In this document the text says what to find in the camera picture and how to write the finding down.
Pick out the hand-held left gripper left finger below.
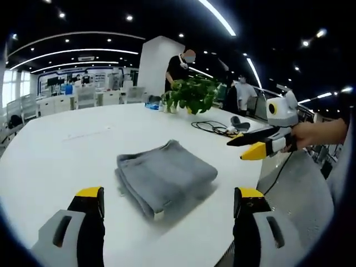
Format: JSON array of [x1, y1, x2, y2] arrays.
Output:
[[30, 186, 106, 267]]

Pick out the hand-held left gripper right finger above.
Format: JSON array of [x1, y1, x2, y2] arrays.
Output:
[[233, 186, 307, 267]]

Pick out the grey towel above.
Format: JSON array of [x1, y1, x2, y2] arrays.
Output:
[[115, 139, 219, 221]]

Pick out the person's right hand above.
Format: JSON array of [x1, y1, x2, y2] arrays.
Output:
[[281, 121, 321, 153]]

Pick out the green potted plant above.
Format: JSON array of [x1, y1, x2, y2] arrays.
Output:
[[161, 78, 221, 116]]

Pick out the white table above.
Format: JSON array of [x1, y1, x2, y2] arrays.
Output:
[[0, 102, 273, 267]]

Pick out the white pillar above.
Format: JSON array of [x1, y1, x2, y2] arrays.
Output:
[[137, 35, 186, 90]]

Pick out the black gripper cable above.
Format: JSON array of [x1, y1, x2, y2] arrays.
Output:
[[263, 151, 293, 196]]

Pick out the black coiled cable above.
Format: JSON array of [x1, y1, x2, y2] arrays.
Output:
[[190, 120, 232, 136]]

